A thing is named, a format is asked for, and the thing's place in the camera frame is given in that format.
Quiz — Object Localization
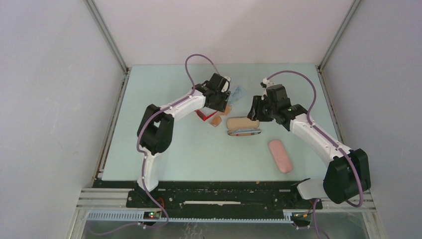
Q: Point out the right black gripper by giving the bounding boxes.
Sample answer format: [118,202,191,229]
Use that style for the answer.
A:
[247,95,278,122]

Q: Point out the orange clear sunglasses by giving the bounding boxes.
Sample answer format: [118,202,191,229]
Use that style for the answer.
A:
[209,105,232,127]

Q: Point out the plaid brown glasses case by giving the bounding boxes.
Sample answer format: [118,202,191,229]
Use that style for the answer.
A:
[226,117,261,136]

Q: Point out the blue cleaning cloth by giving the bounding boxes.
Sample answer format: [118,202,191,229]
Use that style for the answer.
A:
[231,129,261,136]
[228,86,246,105]

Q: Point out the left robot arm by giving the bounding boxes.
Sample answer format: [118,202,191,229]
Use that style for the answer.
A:
[137,90,230,208]

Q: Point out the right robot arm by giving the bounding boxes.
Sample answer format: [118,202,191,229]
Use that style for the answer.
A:
[247,94,371,208]

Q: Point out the pink glasses case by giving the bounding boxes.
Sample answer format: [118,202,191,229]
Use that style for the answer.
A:
[268,140,293,173]

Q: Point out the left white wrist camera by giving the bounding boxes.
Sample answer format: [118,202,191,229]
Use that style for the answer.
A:
[206,73,231,93]

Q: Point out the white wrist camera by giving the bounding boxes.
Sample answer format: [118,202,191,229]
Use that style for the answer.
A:
[260,78,290,104]
[206,73,231,93]

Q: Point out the red frame sunglasses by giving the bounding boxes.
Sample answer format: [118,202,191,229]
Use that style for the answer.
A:
[195,110,217,121]

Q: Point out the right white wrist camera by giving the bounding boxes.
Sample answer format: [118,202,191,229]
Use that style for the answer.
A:
[260,78,290,104]

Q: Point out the right aluminium frame post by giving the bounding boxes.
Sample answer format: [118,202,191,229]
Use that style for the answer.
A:
[316,0,362,106]

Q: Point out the aluminium frame post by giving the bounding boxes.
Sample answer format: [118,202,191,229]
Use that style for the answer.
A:
[316,0,362,106]
[83,0,132,106]

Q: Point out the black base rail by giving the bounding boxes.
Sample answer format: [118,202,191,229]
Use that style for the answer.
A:
[93,180,323,221]

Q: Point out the left aluminium frame post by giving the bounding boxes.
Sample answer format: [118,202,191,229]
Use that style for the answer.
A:
[83,0,132,106]

